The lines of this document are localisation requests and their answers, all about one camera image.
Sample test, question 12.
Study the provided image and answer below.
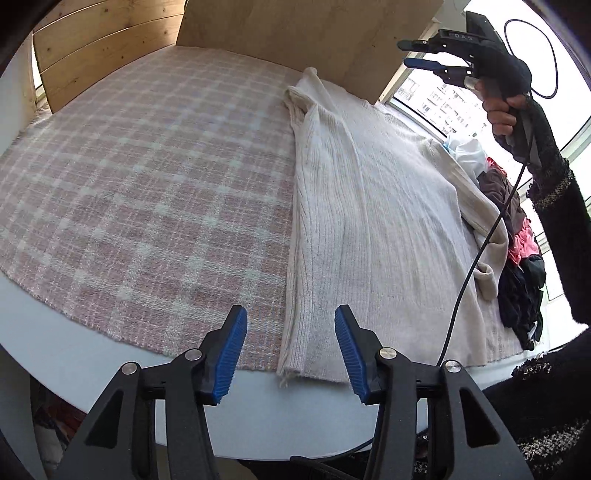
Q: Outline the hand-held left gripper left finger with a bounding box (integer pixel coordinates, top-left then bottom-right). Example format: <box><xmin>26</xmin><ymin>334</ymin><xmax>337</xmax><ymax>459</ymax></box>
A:
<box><xmin>53</xmin><ymin>305</ymin><xmax>247</xmax><ymax>480</ymax></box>

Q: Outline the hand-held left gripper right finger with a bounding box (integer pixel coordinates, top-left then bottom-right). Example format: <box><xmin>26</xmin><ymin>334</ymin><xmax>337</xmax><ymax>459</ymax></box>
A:
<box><xmin>335</xmin><ymin>305</ymin><xmax>534</xmax><ymax>480</ymax></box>

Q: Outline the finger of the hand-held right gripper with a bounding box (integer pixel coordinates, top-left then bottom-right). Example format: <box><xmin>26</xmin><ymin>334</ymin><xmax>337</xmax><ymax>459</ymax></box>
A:
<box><xmin>404</xmin><ymin>58</ymin><xmax>476</xmax><ymax>88</ymax></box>
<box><xmin>398</xmin><ymin>28</ymin><xmax>485</xmax><ymax>52</ymax></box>

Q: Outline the cream knit sweater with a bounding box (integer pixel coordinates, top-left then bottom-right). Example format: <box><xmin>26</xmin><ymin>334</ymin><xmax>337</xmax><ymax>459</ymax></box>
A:
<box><xmin>276</xmin><ymin>67</ymin><xmax>500</xmax><ymax>388</ymax></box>

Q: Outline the person's right forearm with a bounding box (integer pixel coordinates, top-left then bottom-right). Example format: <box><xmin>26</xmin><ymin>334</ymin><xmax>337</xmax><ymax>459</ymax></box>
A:
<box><xmin>517</xmin><ymin>95</ymin><xmax>591</xmax><ymax>324</ymax></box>

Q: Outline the person's right hand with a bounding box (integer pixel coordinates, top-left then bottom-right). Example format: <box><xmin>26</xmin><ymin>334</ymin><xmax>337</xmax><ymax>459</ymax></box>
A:
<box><xmin>475</xmin><ymin>53</ymin><xmax>533</xmax><ymax>138</ymax></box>

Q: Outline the light oak board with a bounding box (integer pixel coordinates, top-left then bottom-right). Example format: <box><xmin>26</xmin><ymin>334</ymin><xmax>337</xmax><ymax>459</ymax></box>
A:
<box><xmin>177</xmin><ymin>0</ymin><xmax>444</xmax><ymax>104</ymax></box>

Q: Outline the brown garment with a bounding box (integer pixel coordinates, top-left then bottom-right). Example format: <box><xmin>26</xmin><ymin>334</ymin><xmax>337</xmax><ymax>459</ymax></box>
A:
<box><xmin>478</xmin><ymin>166</ymin><xmax>529</xmax><ymax>236</ymax></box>

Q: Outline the black garment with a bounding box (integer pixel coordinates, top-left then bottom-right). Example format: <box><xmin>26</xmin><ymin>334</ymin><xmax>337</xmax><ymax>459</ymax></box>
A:
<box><xmin>498</xmin><ymin>254</ymin><xmax>548</xmax><ymax>352</ymax></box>

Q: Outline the red patterned cloth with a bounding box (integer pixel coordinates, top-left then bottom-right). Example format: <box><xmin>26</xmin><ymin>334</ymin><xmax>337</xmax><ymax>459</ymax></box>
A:
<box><xmin>30</xmin><ymin>383</ymin><xmax>90</xmax><ymax>476</ymax></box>

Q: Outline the pink plaid blanket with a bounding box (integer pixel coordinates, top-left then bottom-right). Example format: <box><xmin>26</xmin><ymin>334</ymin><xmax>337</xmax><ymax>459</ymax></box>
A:
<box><xmin>0</xmin><ymin>46</ymin><xmax>527</xmax><ymax>372</ymax></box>

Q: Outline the pink garment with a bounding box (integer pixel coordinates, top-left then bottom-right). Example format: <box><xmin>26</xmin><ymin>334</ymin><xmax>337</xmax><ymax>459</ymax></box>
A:
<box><xmin>485</xmin><ymin>157</ymin><xmax>543</xmax><ymax>268</ymax></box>

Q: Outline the black tweed jacket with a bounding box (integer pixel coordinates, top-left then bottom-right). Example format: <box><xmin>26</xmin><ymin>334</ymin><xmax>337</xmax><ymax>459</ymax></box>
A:
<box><xmin>416</xmin><ymin>323</ymin><xmax>591</xmax><ymax>480</ymax></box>

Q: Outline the pine plank board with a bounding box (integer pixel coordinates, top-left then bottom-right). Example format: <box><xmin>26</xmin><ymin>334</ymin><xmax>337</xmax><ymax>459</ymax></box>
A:
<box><xmin>31</xmin><ymin>0</ymin><xmax>185</xmax><ymax>114</ymax></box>

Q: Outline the white window frame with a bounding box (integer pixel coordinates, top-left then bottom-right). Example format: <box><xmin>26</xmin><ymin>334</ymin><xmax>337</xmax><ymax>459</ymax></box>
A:
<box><xmin>379</xmin><ymin>0</ymin><xmax>591</xmax><ymax>301</ymax></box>

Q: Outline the black cable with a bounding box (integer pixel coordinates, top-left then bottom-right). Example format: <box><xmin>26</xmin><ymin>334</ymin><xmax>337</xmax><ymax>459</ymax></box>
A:
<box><xmin>290</xmin><ymin>18</ymin><xmax>559</xmax><ymax>462</ymax></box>

